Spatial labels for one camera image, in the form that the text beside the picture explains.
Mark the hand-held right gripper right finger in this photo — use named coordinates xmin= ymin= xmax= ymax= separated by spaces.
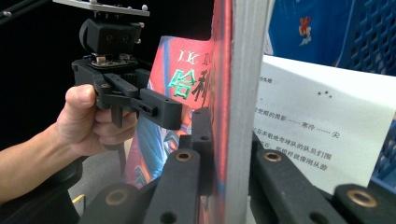
xmin=249 ymin=132 xmax=265 ymax=157

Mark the red book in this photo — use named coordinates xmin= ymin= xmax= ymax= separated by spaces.
xmin=122 ymin=0 xmax=396 ymax=224

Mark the blue book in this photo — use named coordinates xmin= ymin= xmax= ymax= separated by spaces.
xmin=264 ymin=0 xmax=357 ymax=68

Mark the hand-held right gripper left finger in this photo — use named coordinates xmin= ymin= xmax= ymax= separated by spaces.
xmin=179 ymin=106 xmax=215 ymax=195

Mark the blue plastic file rack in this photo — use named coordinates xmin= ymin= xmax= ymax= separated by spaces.
xmin=335 ymin=0 xmax=396 ymax=191

